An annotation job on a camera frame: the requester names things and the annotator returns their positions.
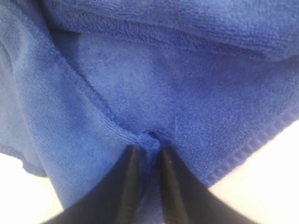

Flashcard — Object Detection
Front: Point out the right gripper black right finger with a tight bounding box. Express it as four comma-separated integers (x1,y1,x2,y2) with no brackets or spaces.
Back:
161,147,253,224

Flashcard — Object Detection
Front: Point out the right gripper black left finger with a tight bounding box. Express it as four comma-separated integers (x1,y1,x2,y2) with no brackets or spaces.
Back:
48,146,140,224

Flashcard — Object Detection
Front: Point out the blue microfibre towel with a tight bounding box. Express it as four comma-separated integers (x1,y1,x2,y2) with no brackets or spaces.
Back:
0,0,299,224

